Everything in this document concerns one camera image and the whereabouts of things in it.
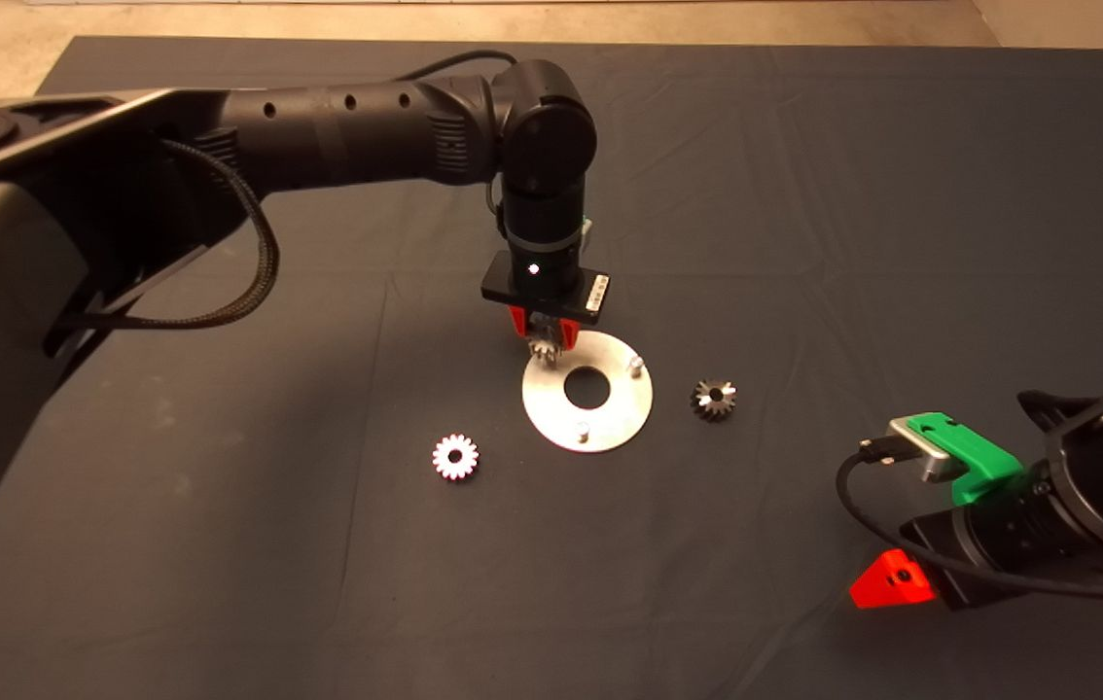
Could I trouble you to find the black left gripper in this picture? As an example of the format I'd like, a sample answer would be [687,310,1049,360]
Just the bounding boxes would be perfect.
[480,231,613,346]

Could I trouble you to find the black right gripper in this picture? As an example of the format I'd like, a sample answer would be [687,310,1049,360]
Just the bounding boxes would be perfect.
[848,465,1074,612]

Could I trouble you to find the small steel planetary gear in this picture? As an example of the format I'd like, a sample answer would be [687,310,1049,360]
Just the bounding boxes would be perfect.
[689,378,738,424]
[525,313,567,365]
[432,433,480,481]

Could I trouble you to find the round metal carrier plate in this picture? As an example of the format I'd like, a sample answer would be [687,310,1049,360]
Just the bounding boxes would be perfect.
[521,331,655,454]

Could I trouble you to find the dark grey table cloth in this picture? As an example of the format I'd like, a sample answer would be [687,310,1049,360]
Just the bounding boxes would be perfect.
[0,36,1103,700]

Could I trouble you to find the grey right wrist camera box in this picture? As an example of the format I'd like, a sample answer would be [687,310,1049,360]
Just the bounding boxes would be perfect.
[887,418,961,484]

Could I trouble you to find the green right camera mount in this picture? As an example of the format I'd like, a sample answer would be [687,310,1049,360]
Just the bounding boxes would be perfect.
[907,412,1026,507]

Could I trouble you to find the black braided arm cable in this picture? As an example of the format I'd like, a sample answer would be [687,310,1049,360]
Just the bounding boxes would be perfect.
[46,139,280,332]

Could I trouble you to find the thin black left camera cable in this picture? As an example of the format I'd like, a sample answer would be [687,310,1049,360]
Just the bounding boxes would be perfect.
[396,51,518,84]

